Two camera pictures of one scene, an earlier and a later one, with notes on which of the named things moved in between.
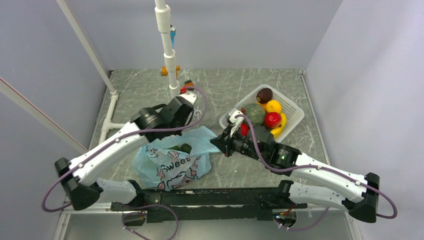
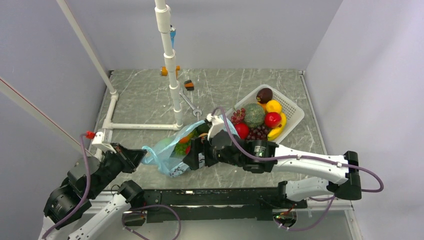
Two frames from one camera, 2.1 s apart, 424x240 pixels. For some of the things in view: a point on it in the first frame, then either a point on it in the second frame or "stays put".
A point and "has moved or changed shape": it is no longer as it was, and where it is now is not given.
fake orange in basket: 263,105 stays put
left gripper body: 179,125 → 120,159
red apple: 273,120 stays put
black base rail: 244,204 stays put
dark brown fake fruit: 264,95 stays put
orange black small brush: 188,83 stays put
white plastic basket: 293,112 stays put
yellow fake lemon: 273,106 stays put
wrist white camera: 236,121 → 217,124
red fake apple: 244,128 stays put
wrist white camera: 190,97 → 103,139
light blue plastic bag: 175,161 has moved or changed shape
